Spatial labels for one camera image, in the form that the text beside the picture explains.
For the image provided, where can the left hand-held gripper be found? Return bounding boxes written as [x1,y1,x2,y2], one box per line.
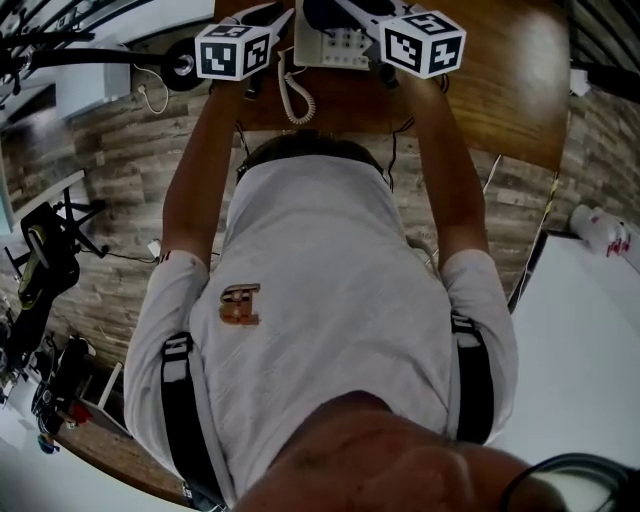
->
[194,2,296,81]

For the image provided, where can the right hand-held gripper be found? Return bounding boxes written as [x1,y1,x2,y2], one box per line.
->
[332,0,467,80]

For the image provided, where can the white telephone handset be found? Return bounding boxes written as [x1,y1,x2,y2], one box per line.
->
[294,0,326,67]

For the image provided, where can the person's right forearm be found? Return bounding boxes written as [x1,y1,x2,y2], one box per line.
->
[394,74,490,275]

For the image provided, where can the person's left forearm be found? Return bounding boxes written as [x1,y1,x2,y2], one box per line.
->
[162,79,242,271]

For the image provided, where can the white corded desk telephone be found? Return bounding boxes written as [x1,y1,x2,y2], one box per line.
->
[293,0,375,70]

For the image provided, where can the wooden table with black legs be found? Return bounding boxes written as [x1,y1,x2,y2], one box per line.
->
[212,0,572,174]

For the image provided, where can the person's dark trousers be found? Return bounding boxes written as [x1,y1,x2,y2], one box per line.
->
[237,128,389,187]

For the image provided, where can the white box unit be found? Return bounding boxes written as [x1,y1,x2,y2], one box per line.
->
[53,62,134,121]

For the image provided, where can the black metal railing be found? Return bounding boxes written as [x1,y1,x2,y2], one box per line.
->
[0,0,151,40]

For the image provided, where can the person's white shirt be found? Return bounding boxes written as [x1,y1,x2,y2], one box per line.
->
[122,154,519,509]

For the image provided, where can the black office chair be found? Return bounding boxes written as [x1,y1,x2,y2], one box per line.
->
[3,199,109,351]

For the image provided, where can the white table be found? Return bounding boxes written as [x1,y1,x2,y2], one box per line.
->
[506,232,640,466]

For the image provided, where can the pile of black equipment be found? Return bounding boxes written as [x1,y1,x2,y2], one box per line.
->
[0,319,97,454]

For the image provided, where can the brown wooden desk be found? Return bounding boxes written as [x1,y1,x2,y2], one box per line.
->
[53,424,201,510]

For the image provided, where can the person's face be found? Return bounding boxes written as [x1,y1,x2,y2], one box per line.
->
[234,389,566,512]

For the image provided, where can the white cable with plug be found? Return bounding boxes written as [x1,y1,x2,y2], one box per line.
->
[131,64,170,115]

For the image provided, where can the white telephone cord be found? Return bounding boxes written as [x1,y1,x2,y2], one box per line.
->
[277,46,317,125]

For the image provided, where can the long white cable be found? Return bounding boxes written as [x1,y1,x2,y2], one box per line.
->
[481,154,503,195]

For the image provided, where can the yellow black striped cable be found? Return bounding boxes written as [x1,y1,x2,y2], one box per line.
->
[541,172,562,232]

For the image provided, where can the black shoulder strap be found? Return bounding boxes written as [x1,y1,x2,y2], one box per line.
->
[159,332,226,506]
[449,312,496,446]

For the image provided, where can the white open frame box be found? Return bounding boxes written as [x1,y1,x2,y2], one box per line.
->
[78,362,135,440]

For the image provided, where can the black headset cable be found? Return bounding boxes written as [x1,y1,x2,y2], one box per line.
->
[499,452,640,512]

